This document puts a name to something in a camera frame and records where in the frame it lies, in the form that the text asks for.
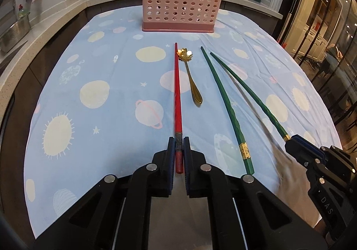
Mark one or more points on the green dish soap bottle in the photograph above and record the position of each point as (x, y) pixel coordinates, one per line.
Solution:
(22, 12)

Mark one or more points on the bright red chopstick black band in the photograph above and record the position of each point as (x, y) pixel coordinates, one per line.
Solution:
(179, 168)

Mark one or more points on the glass sliding door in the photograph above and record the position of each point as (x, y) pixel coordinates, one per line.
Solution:
(320, 35)

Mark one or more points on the stainless steel pot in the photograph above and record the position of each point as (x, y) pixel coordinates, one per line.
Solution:
(15, 33)

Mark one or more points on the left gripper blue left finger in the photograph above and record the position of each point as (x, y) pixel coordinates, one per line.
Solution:
(170, 164)

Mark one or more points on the gold flower-shaped spoon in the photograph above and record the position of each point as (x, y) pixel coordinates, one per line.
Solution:
(185, 56)

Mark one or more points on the blue planet-print tablecloth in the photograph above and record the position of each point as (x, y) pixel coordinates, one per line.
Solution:
(108, 106)

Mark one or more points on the person's right hand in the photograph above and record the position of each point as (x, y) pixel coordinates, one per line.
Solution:
(321, 228)

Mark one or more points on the green chopstick gold band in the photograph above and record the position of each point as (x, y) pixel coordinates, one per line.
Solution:
(246, 157)
(255, 97)

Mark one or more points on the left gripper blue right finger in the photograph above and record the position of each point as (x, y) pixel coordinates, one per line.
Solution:
(187, 160)

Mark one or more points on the pink perforated utensil holder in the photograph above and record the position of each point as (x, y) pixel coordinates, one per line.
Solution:
(182, 16)

